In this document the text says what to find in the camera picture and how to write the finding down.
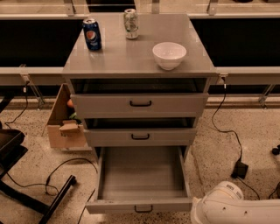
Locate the grey drawer cabinet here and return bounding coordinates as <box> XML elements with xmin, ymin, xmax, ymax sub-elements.
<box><xmin>61</xmin><ymin>12</ymin><xmax>219</xmax><ymax>152</ymax></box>

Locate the orange fruit in box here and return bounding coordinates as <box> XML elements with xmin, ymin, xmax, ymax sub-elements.
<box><xmin>66</xmin><ymin>99</ymin><xmax>74</xmax><ymax>109</ymax></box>

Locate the white green soda can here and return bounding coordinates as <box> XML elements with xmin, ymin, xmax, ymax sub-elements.
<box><xmin>123</xmin><ymin>9</ymin><xmax>138</xmax><ymax>39</ymax></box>

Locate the grey bottom drawer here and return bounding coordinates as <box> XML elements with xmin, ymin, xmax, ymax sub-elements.
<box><xmin>86</xmin><ymin>146</ymin><xmax>193</xmax><ymax>214</ymax></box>

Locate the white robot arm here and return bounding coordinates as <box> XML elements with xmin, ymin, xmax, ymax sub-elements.
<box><xmin>191</xmin><ymin>181</ymin><xmax>280</xmax><ymax>224</ymax></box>

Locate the black cable far right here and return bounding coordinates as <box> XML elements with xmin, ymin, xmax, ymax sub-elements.
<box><xmin>268</xmin><ymin>182</ymin><xmax>280</xmax><ymax>200</ymax></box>

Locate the grey top drawer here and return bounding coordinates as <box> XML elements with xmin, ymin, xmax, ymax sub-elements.
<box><xmin>71</xmin><ymin>78</ymin><xmax>208</xmax><ymax>118</ymax></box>

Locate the white bowl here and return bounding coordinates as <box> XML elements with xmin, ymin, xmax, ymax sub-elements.
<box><xmin>152</xmin><ymin>42</ymin><xmax>186</xmax><ymax>71</ymax></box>

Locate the grey middle drawer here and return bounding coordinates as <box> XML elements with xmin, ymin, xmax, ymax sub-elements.
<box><xmin>84</xmin><ymin>117</ymin><xmax>196</xmax><ymax>147</ymax></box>

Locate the black cable left floor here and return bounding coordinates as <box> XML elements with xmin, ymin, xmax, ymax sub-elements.
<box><xmin>5</xmin><ymin>157</ymin><xmax>99</xmax><ymax>224</ymax></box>

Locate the grey drawer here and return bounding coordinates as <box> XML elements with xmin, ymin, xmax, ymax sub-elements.
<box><xmin>71</xmin><ymin>78</ymin><xmax>208</xmax><ymax>118</ymax></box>
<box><xmin>86</xmin><ymin>146</ymin><xmax>193</xmax><ymax>214</ymax></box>
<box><xmin>84</xmin><ymin>117</ymin><xmax>196</xmax><ymax>147</ymax></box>

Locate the black power adapter cable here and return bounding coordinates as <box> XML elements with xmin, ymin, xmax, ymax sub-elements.
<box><xmin>211</xmin><ymin>76</ymin><xmax>262</xmax><ymax>201</ymax></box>

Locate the blue pepsi can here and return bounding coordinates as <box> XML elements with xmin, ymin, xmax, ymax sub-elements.
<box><xmin>82</xmin><ymin>18</ymin><xmax>102</xmax><ymax>51</ymax></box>

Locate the black caster wheel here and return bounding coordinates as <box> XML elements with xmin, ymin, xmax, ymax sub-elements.
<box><xmin>271</xmin><ymin>145</ymin><xmax>280</xmax><ymax>155</ymax></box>

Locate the brown cardboard box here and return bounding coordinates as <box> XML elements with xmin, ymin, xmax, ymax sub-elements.
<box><xmin>47</xmin><ymin>84</ymin><xmax>87</xmax><ymax>150</ymax></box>

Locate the black chair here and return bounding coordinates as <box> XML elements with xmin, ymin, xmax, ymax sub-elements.
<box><xmin>0</xmin><ymin>100</ymin><xmax>74</xmax><ymax>224</ymax></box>

